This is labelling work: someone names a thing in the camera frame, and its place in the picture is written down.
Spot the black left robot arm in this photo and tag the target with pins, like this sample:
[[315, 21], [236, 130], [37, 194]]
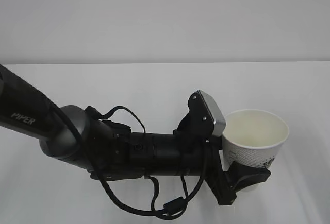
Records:
[[90, 140]]

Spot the white paper cup green print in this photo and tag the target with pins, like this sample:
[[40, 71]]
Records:
[[253, 138]]

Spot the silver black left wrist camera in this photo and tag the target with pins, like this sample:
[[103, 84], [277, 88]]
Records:
[[204, 118]]

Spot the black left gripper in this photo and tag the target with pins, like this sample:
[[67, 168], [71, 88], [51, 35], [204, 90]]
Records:
[[200, 156]]

